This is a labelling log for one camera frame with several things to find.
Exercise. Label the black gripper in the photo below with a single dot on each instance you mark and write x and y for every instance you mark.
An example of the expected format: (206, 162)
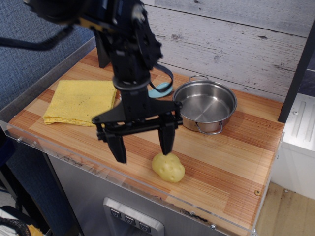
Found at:
(136, 113)

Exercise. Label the yellow toy potato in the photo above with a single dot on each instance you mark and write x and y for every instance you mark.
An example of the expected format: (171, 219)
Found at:
(168, 167)

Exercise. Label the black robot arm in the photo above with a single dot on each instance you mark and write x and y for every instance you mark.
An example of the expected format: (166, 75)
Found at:
(122, 31)

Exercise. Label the folded yellow cloth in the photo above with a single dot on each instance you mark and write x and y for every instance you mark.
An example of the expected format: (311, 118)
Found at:
(77, 102)

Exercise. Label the light blue dish brush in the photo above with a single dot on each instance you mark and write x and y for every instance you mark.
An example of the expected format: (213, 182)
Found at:
(161, 90)

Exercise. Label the small stainless steel pot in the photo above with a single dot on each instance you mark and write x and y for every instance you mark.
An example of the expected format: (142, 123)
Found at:
(207, 106)

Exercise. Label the silver toy dishwasher front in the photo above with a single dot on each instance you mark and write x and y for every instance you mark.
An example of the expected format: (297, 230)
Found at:
(86, 189)

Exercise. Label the silver button control panel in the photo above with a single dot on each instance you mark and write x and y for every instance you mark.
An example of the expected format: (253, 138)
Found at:
(120, 217)

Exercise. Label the white side cabinet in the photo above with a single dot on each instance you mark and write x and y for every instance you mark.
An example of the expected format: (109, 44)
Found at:
(294, 166)

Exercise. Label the black left frame post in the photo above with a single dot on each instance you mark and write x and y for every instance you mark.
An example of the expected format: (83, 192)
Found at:
(102, 52)

